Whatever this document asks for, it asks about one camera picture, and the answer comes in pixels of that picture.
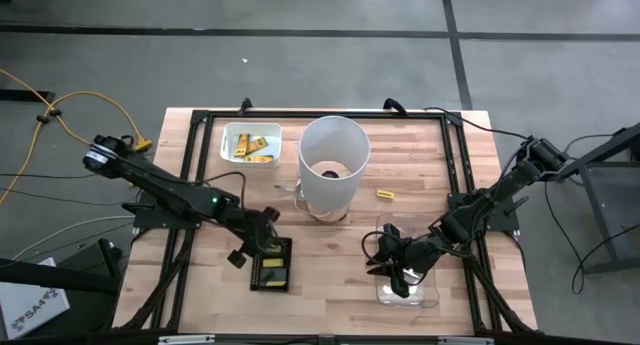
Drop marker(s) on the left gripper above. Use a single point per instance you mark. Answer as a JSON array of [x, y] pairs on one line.
[[252, 230]]

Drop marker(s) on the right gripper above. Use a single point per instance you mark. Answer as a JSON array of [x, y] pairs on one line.
[[415, 257]]

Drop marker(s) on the clear plastic bin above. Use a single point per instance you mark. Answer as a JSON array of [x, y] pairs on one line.
[[432, 290]]

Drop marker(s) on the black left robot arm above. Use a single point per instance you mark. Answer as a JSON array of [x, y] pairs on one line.
[[165, 185]]

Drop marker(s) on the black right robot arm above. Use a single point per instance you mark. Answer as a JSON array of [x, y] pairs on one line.
[[500, 190]]

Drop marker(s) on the black perforated tray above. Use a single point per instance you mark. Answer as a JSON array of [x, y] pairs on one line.
[[257, 280]]

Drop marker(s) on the white shade wooden base lamp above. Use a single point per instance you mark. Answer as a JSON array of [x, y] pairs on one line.
[[310, 185]]

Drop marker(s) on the white plastic bin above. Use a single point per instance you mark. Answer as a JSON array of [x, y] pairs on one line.
[[227, 135]]

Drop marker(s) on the black equipment stand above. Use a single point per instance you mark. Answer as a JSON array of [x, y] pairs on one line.
[[50, 277]]

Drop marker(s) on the black metal cart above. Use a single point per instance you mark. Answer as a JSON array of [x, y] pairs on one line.
[[600, 155]]

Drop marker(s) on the white printed box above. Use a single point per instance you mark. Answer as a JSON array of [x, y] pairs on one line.
[[30, 305]]

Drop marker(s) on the black floor bar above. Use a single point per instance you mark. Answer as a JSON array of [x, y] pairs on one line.
[[25, 96]]

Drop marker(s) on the silver table bracket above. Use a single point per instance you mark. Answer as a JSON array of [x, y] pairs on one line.
[[465, 341], [187, 340]]

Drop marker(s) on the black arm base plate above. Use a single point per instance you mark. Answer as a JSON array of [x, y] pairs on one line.
[[145, 221], [507, 221]]

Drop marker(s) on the black frame clamp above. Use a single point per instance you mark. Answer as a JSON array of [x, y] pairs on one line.
[[245, 106], [392, 105]]

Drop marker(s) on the black aluminium table frame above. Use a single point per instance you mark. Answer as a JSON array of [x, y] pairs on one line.
[[325, 114]]

